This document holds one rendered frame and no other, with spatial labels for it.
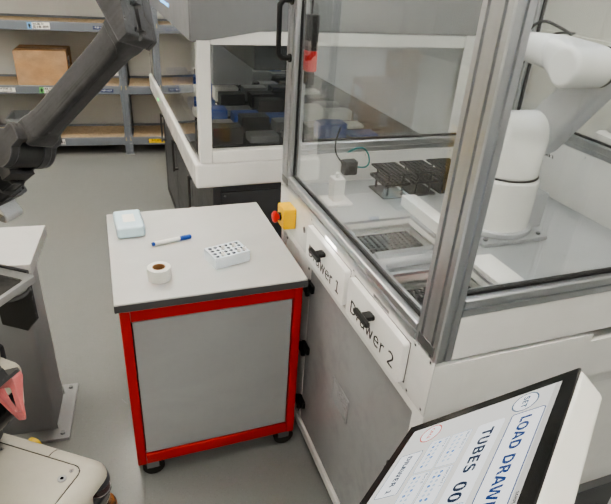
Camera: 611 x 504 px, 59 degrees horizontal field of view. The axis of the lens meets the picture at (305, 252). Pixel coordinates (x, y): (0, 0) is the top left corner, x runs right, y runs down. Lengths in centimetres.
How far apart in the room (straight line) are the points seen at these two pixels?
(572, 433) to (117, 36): 88
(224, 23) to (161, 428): 142
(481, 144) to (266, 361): 117
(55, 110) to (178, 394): 105
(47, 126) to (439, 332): 85
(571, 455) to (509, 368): 60
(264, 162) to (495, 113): 146
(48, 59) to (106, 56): 409
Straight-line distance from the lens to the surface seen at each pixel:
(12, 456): 193
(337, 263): 145
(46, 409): 229
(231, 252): 175
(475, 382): 124
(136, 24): 103
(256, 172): 225
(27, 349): 211
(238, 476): 210
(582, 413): 75
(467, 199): 96
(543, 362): 134
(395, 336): 121
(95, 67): 106
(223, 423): 199
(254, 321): 174
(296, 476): 210
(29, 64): 517
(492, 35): 92
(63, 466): 186
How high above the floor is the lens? 164
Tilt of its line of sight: 28 degrees down
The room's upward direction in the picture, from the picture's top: 4 degrees clockwise
